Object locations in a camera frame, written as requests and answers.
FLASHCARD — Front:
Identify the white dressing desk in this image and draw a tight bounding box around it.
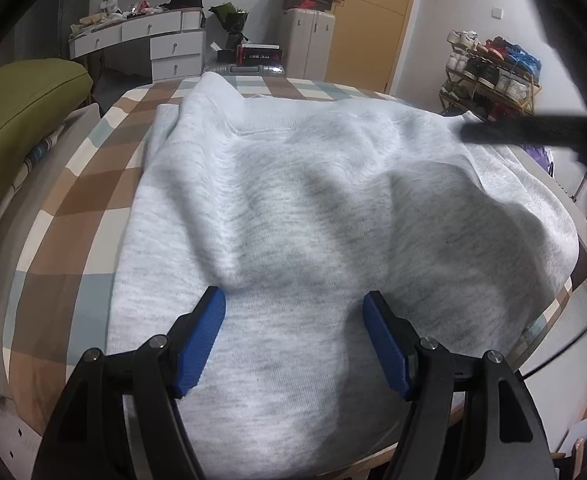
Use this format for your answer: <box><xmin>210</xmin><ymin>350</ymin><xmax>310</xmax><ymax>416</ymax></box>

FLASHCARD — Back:
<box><xmin>68</xmin><ymin>7</ymin><xmax>206</xmax><ymax>81</ymax></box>

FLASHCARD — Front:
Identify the black cable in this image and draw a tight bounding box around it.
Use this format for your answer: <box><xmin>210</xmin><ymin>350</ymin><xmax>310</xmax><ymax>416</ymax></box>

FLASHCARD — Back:
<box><xmin>521</xmin><ymin>310</ymin><xmax>587</xmax><ymax>378</ymax></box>

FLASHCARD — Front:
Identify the green cushion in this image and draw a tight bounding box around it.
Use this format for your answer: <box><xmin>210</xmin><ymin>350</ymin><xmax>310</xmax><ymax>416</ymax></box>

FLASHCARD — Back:
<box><xmin>0</xmin><ymin>58</ymin><xmax>95</xmax><ymax>248</ymax></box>

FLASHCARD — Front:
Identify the light grey sweatshirt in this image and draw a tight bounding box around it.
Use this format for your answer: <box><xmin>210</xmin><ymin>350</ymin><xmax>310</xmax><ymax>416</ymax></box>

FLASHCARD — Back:
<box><xmin>107</xmin><ymin>72</ymin><xmax>581</xmax><ymax>476</ymax></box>

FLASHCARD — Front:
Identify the wooden door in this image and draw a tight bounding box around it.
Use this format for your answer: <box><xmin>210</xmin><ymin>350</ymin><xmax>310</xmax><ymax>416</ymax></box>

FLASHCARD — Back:
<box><xmin>323</xmin><ymin>0</ymin><xmax>419</xmax><ymax>95</ymax></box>

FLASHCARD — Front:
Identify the white small cabinet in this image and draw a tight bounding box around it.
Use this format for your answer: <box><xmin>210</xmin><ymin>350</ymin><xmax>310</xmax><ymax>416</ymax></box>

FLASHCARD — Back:
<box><xmin>282</xmin><ymin>7</ymin><xmax>337</xmax><ymax>83</ymax></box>

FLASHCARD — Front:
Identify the group of assorted shoes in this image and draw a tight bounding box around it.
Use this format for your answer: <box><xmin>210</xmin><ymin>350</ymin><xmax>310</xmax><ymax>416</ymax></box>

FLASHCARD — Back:
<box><xmin>446</xmin><ymin>30</ymin><xmax>543</xmax><ymax>121</ymax></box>

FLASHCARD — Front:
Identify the dark wrapped flower bouquet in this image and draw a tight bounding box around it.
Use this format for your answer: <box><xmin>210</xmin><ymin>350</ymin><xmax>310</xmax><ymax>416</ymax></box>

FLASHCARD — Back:
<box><xmin>208</xmin><ymin>2</ymin><xmax>251</xmax><ymax>51</ymax></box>

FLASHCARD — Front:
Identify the purple cloth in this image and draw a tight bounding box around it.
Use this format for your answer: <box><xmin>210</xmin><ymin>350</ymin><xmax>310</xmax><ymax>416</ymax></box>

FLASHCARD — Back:
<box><xmin>523</xmin><ymin>145</ymin><xmax>554</xmax><ymax>177</ymax></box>

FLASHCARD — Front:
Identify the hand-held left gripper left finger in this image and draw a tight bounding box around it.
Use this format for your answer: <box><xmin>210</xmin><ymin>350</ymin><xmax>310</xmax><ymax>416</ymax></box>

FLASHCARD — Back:
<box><xmin>32</xmin><ymin>286</ymin><xmax>227</xmax><ymax>480</ymax></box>

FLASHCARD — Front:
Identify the silver suitcase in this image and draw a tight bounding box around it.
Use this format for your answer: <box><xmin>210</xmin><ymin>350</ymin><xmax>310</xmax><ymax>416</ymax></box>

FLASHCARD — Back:
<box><xmin>203</xmin><ymin>62</ymin><xmax>286</xmax><ymax>78</ymax></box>

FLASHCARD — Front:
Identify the wooden shoe rack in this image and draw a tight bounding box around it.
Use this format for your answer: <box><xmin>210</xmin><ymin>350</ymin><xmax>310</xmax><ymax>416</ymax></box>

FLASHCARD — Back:
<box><xmin>438</xmin><ymin>30</ymin><xmax>544</xmax><ymax>121</ymax></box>

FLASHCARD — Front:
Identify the red and black box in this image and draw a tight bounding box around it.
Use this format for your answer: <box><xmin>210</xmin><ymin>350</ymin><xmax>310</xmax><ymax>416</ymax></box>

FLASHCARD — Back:
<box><xmin>236</xmin><ymin>43</ymin><xmax>284</xmax><ymax>66</ymax></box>

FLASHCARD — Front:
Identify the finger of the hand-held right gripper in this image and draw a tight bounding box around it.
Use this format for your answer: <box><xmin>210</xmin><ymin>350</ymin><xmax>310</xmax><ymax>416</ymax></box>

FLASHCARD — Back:
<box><xmin>458</xmin><ymin>114</ymin><xmax>587</xmax><ymax>151</ymax></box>

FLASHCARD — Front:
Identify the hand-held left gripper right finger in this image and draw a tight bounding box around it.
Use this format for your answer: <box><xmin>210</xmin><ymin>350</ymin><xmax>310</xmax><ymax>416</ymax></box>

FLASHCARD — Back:
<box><xmin>362</xmin><ymin>290</ymin><xmax>557</xmax><ymax>480</ymax></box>

